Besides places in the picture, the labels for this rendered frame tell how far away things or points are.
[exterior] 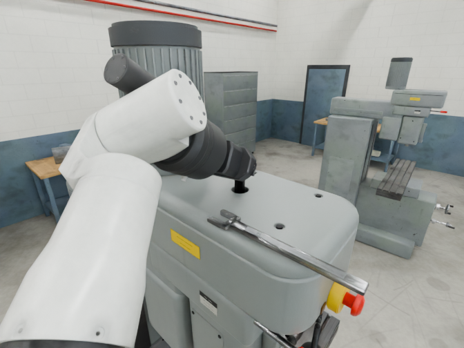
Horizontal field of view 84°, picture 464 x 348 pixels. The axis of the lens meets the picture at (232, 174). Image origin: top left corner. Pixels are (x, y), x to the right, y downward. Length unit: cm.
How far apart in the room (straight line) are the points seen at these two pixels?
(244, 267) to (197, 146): 21
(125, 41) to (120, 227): 46
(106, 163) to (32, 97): 441
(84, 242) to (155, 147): 13
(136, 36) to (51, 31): 415
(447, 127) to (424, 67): 132
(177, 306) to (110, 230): 58
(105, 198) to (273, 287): 28
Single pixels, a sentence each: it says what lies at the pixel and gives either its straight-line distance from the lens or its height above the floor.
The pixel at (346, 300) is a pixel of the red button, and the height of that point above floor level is 177.
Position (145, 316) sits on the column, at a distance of 112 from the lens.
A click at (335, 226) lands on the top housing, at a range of 46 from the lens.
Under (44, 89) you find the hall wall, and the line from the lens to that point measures 465.
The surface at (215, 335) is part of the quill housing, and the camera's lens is 70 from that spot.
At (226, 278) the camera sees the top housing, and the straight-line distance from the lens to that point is 48.
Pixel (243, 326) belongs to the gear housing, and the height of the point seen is 169.
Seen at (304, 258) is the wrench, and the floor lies 190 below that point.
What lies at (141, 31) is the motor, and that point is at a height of 219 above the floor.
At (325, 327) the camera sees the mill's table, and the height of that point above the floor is 96.
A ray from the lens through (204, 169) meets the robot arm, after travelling 35.
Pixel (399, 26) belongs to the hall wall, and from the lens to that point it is 708.
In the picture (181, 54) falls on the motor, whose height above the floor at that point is 215.
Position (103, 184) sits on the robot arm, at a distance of 21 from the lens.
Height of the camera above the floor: 213
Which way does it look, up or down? 23 degrees down
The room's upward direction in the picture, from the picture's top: straight up
